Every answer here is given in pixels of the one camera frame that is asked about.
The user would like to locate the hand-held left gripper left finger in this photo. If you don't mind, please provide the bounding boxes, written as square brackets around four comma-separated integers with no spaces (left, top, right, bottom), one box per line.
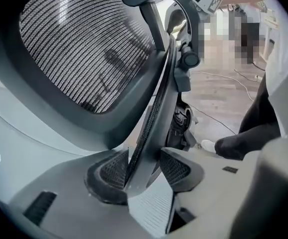
[8,148,144,239]

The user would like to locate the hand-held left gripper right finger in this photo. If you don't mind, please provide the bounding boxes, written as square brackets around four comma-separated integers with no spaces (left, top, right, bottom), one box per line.
[160,148,261,239]

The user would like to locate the black office chair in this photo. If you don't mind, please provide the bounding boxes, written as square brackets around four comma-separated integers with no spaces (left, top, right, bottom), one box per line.
[0,0,202,199]

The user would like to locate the person's white left shoe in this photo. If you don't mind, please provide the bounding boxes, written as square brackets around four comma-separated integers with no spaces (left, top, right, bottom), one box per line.
[200,139,221,154]

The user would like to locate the person's black trousers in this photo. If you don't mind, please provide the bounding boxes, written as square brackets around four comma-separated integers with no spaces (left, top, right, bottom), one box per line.
[214,70,282,161]

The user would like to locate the white desk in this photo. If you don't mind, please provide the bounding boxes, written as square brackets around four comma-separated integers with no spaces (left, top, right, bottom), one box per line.
[258,1,281,59]

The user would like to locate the long white cable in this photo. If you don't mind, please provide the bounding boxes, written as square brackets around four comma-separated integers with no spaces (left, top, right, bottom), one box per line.
[191,68,262,102]

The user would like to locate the black cable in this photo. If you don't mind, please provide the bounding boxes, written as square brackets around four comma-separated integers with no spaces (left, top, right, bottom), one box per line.
[188,103,237,136]

